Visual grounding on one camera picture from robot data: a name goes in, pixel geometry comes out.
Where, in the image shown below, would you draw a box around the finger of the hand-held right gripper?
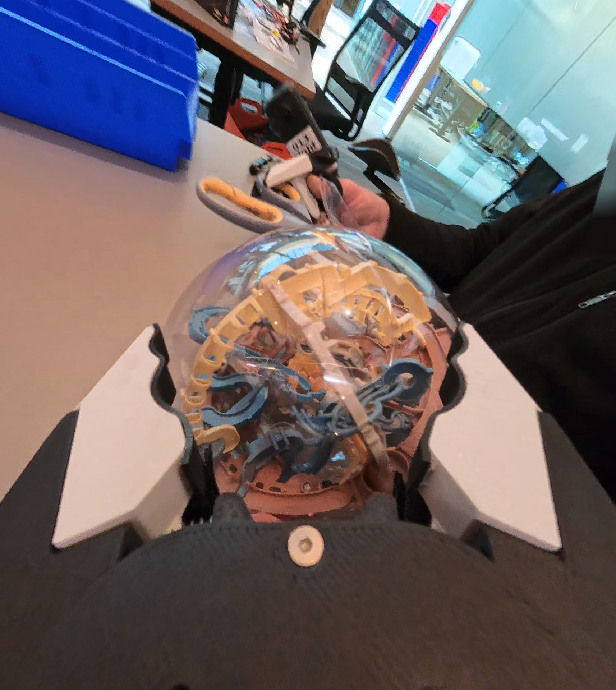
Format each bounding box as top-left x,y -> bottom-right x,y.
264,155 -> 315,188

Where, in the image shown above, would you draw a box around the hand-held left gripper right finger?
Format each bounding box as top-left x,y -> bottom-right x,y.
410,322 -> 563,552

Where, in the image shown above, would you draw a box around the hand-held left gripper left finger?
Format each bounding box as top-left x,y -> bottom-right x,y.
52,323 -> 202,549

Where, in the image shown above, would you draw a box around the grey and yellow scissors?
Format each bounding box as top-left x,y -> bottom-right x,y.
196,177 -> 310,234

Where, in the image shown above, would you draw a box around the clear maze ball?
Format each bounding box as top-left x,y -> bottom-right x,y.
162,226 -> 460,521

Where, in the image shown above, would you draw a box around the person's right forearm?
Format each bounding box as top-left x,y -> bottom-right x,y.
383,172 -> 605,294

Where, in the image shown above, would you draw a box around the person's right hand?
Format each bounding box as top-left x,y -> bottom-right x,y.
307,178 -> 391,239

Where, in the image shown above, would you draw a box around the orange bag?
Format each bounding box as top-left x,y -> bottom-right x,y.
224,97 -> 288,158

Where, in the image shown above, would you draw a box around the wooden desk with clutter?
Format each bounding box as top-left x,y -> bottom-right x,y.
152,0 -> 318,127

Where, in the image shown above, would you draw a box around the black office chair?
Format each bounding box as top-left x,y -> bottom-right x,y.
312,0 -> 423,142

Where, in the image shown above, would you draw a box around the person's black jacket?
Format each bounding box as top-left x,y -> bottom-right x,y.
448,178 -> 616,534

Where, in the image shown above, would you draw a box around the blue plastic bin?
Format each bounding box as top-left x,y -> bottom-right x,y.
0,0 -> 200,172

